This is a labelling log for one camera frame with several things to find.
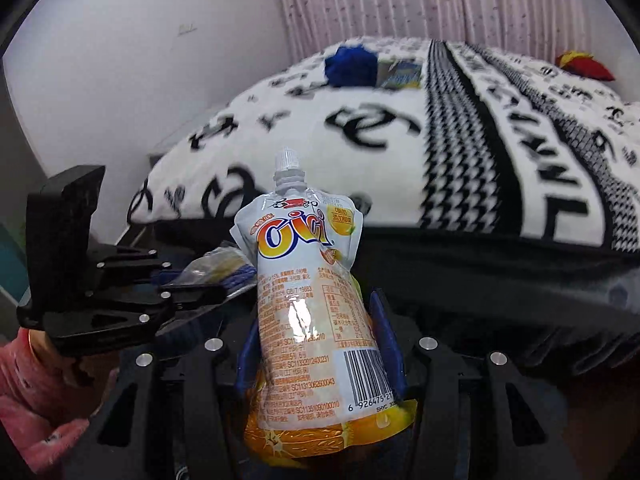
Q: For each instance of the teal furniture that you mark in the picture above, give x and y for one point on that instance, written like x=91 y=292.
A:
x=10 y=260

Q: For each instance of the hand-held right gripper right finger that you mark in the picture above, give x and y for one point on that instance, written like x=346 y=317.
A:
x=387 y=340

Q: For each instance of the pink striped curtain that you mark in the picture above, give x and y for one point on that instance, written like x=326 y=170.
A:
x=430 y=5

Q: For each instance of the blue and yellow snack packet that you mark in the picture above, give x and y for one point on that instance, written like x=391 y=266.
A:
x=402 y=74

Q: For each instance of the white wall switch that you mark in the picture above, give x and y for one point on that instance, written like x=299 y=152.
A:
x=186 y=29

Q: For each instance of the clear plastic wrapper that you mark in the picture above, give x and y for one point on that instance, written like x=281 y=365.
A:
x=212 y=267

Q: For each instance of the blue fuzzy cloth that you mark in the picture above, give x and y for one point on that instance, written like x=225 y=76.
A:
x=350 y=67

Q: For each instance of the white orange juice pouch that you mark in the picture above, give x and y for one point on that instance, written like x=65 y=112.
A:
x=310 y=310

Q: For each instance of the black plastic bag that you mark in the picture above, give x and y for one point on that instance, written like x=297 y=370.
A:
x=475 y=300

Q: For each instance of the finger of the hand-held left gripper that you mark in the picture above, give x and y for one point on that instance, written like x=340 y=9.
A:
x=125 y=317
x=145 y=262

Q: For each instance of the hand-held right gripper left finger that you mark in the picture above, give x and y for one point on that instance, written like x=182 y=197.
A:
x=248 y=360

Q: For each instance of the red and yellow cushion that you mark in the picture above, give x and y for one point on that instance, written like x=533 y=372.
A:
x=585 y=65

